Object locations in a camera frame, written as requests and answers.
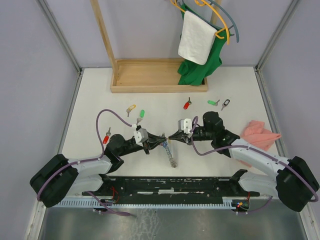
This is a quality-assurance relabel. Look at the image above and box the yellow clothes hanger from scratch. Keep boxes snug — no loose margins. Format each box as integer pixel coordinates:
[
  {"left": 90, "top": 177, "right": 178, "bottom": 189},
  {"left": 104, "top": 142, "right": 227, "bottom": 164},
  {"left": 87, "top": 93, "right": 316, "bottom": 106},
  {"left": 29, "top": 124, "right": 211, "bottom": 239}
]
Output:
[{"left": 169, "top": 0, "right": 231, "bottom": 40}]

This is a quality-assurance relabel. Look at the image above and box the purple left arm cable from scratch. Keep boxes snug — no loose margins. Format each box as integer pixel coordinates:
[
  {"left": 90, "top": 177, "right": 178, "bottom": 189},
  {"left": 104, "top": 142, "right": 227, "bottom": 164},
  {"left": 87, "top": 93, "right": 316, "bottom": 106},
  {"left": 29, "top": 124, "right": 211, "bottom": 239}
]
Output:
[{"left": 36, "top": 108, "right": 138, "bottom": 202}]

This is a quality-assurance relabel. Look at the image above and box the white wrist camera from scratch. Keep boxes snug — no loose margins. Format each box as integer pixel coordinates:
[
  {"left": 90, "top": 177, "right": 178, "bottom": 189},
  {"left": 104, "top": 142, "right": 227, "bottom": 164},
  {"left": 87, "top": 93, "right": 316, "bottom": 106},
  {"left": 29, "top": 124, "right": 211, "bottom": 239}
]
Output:
[
  {"left": 177, "top": 118, "right": 193, "bottom": 134},
  {"left": 133, "top": 128, "right": 149, "bottom": 145}
]

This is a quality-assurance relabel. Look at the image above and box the metal keyring holder with keys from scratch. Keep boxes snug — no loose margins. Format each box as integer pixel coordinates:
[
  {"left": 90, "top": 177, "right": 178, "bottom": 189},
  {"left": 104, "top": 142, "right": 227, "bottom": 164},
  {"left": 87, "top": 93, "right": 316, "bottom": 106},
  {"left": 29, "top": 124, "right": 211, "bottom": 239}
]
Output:
[{"left": 160, "top": 139, "right": 178, "bottom": 168}]

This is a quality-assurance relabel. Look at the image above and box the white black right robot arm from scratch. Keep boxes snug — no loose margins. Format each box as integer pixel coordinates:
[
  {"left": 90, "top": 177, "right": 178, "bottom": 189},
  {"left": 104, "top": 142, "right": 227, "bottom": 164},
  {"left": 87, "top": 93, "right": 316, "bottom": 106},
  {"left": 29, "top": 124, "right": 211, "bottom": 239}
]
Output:
[{"left": 169, "top": 111, "right": 320, "bottom": 212}]

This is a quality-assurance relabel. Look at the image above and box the key with light green tag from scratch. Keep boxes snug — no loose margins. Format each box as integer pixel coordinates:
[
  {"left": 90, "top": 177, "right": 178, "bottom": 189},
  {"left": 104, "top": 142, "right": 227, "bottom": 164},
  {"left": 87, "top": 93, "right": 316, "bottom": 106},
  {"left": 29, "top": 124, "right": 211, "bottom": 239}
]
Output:
[{"left": 136, "top": 109, "right": 145, "bottom": 125}]

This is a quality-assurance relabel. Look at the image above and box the key with black tag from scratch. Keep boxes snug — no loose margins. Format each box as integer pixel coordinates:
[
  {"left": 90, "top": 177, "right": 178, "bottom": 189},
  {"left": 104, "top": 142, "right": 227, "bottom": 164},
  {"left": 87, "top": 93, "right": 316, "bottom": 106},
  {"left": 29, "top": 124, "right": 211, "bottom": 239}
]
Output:
[{"left": 221, "top": 99, "right": 230, "bottom": 111}]

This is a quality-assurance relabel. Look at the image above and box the white cable duct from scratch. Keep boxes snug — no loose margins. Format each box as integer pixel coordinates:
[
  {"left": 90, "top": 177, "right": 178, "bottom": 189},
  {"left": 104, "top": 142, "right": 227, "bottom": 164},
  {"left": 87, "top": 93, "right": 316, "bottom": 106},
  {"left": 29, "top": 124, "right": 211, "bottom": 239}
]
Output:
[{"left": 53, "top": 197, "right": 238, "bottom": 209}]

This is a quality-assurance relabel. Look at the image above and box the white towel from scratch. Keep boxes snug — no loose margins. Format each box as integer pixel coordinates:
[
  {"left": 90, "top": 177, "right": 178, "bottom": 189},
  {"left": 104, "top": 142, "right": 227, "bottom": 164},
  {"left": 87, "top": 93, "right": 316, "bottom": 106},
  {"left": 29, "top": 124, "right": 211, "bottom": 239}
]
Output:
[{"left": 178, "top": 11, "right": 217, "bottom": 65}]

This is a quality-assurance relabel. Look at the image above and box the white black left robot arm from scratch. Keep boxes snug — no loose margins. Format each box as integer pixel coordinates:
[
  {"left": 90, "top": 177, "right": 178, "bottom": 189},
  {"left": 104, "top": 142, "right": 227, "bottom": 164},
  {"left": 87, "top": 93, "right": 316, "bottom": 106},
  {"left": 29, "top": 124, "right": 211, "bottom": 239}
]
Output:
[{"left": 29, "top": 132, "right": 167, "bottom": 208}]

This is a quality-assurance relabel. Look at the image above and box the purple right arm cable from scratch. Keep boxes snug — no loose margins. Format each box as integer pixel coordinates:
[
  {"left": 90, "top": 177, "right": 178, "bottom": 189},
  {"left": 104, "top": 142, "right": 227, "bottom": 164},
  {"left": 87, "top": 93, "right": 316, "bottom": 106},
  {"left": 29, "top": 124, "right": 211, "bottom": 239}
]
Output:
[{"left": 189, "top": 115, "right": 320, "bottom": 202}]

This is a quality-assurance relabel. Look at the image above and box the green shirt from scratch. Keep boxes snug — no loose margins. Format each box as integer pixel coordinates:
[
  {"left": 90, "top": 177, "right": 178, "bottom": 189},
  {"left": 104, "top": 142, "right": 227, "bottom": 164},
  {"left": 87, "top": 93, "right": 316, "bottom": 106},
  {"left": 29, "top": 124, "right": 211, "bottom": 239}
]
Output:
[{"left": 177, "top": 3, "right": 231, "bottom": 86}]

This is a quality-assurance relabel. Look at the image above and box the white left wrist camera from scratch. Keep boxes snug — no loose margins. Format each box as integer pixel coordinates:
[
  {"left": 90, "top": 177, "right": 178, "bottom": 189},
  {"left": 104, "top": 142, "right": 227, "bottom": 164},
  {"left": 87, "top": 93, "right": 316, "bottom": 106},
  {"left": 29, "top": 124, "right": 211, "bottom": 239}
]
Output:
[{"left": 133, "top": 128, "right": 149, "bottom": 145}]

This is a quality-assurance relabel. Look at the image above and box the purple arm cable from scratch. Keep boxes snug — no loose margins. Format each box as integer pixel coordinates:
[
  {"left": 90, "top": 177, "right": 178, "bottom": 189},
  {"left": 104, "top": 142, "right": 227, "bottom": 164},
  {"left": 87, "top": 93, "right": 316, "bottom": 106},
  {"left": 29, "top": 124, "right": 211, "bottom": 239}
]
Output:
[
  {"left": 189, "top": 115, "right": 320, "bottom": 202},
  {"left": 36, "top": 108, "right": 138, "bottom": 202}
]

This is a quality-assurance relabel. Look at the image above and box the pink cloth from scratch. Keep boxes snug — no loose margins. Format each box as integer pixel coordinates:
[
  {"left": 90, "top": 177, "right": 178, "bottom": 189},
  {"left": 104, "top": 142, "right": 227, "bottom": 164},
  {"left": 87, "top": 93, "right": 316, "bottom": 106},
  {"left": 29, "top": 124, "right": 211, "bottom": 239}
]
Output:
[{"left": 237, "top": 119, "right": 282, "bottom": 168}]

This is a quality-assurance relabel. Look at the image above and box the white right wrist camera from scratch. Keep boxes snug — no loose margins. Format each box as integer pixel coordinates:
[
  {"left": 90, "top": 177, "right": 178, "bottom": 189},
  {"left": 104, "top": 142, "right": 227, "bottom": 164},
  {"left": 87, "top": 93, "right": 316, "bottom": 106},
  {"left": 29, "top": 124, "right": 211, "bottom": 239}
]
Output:
[{"left": 177, "top": 118, "right": 193, "bottom": 134}]

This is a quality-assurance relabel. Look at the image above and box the grey clothes hanger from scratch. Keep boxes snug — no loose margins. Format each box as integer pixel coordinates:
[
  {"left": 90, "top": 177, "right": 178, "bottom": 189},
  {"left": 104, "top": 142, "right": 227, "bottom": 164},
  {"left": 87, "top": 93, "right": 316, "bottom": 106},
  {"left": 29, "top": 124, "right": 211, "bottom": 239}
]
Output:
[{"left": 174, "top": 0, "right": 241, "bottom": 44}]

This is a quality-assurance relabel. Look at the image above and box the wooden clothes rack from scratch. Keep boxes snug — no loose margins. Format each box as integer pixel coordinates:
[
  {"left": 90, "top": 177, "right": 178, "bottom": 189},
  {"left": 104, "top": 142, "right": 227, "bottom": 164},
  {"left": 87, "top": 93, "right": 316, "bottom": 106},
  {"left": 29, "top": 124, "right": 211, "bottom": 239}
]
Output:
[{"left": 90, "top": 0, "right": 209, "bottom": 94}]

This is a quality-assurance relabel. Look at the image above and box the key with red tag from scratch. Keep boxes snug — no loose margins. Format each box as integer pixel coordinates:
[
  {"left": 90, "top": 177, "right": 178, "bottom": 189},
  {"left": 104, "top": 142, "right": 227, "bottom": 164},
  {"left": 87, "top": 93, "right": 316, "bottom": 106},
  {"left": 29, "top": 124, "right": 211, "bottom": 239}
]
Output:
[
  {"left": 183, "top": 97, "right": 192, "bottom": 110},
  {"left": 102, "top": 127, "right": 111, "bottom": 145}
]

